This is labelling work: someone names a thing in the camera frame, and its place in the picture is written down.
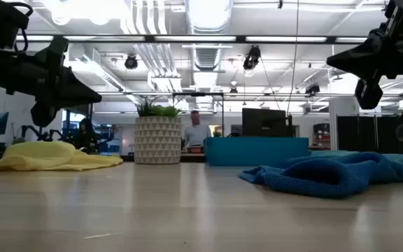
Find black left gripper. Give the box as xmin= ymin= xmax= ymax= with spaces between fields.
xmin=0 ymin=48 xmax=103 ymax=128

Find teal microfiber towel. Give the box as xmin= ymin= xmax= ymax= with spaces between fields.
xmin=308 ymin=150 xmax=403 ymax=164

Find blue microfiber towel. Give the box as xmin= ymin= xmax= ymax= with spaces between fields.
xmin=239 ymin=151 xmax=403 ymax=200

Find yellow microfiber towel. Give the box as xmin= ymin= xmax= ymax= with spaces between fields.
xmin=0 ymin=141 xmax=124 ymax=172

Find black room divider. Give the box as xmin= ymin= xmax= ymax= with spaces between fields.
xmin=337 ymin=115 xmax=403 ymax=155

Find red storage shelf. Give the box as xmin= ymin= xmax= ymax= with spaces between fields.
xmin=313 ymin=122 xmax=331 ymax=151

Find green artificial succulent plant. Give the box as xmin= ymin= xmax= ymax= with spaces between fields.
xmin=134 ymin=96 xmax=181 ymax=118

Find triangle patterned planter pot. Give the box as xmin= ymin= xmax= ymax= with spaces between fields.
xmin=134 ymin=116 xmax=183 ymax=165

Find black monitor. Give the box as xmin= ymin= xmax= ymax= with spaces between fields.
xmin=241 ymin=107 xmax=293 ymax=137

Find blue storage bin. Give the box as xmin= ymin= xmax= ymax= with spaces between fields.
xmin=204 ymin=136 xmax=309 ymax=167

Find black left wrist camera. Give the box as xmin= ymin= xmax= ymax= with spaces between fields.
xmin=35 ymin=36 xmax=70 ymax=70

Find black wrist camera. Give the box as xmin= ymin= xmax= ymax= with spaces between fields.
xmin=35 ymin=36 xmax=70 ymax=70
xmin=384 ymin=0 xmax=403 ymax=40

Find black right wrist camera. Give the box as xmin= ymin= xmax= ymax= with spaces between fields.
xmin=384 ymin=0 xmax=403 ymax=40

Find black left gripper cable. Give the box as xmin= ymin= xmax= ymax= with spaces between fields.
xmin=9 ymin=1 xmax=34 ymax=53

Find black overhead frame bar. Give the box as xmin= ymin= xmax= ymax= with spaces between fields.
xmin=14 ymin=34 xmax=369 ymax=45

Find black metal frame stand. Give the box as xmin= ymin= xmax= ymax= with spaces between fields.
xmin=171 ymin=92 xmax=225 ymax=137

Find silver ceiling air duct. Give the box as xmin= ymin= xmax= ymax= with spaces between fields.
xmin=185 ymin=0 xmax=234 ymax=71

